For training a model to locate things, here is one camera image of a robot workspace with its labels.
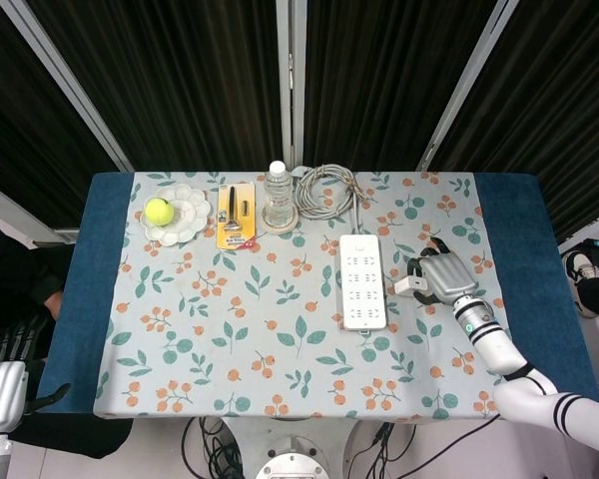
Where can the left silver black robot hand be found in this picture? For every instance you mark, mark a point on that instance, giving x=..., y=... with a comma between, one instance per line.
x=0, y=394

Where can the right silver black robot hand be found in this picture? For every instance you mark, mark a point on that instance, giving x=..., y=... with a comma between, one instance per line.
x=449, y=277

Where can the white cube charger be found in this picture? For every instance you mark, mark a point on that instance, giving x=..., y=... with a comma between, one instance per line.
x=407, y=287

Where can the white silver robot base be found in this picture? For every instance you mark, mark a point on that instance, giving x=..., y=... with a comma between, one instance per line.
x=292, y=464

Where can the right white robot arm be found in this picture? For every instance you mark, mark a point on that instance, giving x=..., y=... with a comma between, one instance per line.
x=499, y=344

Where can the white power strip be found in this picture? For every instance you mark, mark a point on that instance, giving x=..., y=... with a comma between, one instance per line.
x=362, y=284

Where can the person in dark clothing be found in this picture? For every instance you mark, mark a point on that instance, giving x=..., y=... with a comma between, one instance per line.
x=15, y=279

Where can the blue table cover cloth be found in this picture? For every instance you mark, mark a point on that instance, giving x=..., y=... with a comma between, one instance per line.
x=87, y=299

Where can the white black sneaker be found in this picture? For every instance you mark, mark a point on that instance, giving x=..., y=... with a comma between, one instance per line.
x=579, y=264

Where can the beige round coaster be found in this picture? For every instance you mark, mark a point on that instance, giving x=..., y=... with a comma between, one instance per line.
x=279, y=228

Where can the clear plastic water bottle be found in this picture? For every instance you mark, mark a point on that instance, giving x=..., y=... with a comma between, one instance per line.
x=278, y=197

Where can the floral patterned tablecloth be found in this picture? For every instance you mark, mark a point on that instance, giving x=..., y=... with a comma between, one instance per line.
x=259, y=349

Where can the razor in yellow package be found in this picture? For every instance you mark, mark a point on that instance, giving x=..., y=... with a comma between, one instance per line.
x=235, y=234

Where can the yellow tennis ball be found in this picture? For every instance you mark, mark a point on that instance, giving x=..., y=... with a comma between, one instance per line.
x=160, y=211

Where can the white flower-shaped palette dish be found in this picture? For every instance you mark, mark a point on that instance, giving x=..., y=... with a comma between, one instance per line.
x=189, y=204

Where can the black pleated curtain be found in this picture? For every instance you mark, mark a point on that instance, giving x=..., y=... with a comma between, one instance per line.
x=189, y=75

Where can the white metal frame beam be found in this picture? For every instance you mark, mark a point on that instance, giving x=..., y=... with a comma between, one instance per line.
x=10, y=209
x=591, y=227

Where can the white metal frame post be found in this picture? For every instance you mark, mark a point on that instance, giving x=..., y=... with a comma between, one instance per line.
x=290, y=75
x=70, y=90
x=466, y=85

